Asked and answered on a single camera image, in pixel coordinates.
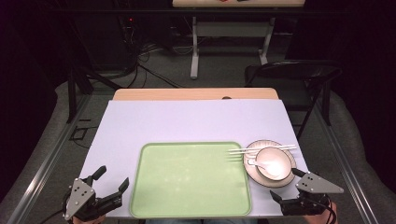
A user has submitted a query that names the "person's left hand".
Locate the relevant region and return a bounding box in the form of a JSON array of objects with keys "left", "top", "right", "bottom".
[{"left": 73, "top": 214, "right": 107, "bottom": 224}]

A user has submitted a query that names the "black folding chair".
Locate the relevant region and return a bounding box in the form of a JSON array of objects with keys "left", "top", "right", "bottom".
[{"left": 244, "top": 59, "right": 344, "bottom": 140}]

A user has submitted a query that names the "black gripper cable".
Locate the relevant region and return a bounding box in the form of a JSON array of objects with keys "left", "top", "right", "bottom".
[
  {"left": 38, "top": 209, "right": 65, "bottom": 224},
  {"left": 321, "top": 199, "right": 338, "bottom": 224}
]

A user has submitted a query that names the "bundle of floor cables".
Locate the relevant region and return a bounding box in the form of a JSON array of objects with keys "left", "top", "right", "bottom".
[{"left": 120, "top": 15, "right": 188, "bottom": 91}]

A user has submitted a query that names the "pale lavender table mat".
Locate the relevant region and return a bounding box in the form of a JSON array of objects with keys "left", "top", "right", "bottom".
[{"left": 78, "top": 99, "right": 309, "bottom": 219}]

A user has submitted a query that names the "wooden table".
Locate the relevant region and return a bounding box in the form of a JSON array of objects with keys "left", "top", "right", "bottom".
[{"left": 111, "top": 87, "right": 280, "bottom": 102}]

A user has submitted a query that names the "person's right hand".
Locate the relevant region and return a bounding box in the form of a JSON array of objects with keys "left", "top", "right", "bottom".
[{"left": 323, "top": 202, "right": 339, "bottom": 224}]

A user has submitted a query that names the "white ceramic spoon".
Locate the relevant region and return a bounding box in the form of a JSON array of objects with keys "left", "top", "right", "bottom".
[{"left": 247, "top": 159, "right": 283, "bottom": 177}]

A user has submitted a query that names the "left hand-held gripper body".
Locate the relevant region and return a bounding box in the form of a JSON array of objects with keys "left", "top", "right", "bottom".
[{"left": 62, "top": 177, "right": 122, "bottom": 223}]

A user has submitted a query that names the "metal floor rail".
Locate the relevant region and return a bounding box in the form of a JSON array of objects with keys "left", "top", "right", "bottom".
[
  {"left": 313, "top": 101, "right": 381, "bottom": 224},
  {"left": 6, "top": 92, "right": 92, "bottom": 224}
]

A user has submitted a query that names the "white bowl with dark rim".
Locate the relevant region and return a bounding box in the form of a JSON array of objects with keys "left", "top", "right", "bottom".
[{"left": 254, "top": 147, "right": 293, "bottom": 183}]

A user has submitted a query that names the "table with grey legs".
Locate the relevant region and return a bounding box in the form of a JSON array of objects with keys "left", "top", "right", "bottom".
[{"left": 171, "top": 0, "right": 306, "bottom": 80}]

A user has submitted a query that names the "white chopstick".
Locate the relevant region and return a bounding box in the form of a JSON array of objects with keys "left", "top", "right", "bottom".
[
  {"left": 229, "top": 147, "right": 299, "bottom": 156},
  {"left": 227, "top": 144, "right": 297, "bottom": 153}
]

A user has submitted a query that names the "green plastic tray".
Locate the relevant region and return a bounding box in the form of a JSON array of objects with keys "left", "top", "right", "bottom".
[{"left": 129, "top": 141, "right": 252, "bottom": 218}]

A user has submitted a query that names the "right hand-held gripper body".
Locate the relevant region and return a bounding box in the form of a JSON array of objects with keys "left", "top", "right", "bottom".
[{"left": 280, "top": 173, "right": 345, "bottom": 217}]

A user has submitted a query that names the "black metal stand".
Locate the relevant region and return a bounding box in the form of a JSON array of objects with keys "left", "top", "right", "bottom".
[{"left": 65, "top": 65, "right": 123, "bottom": 124}]

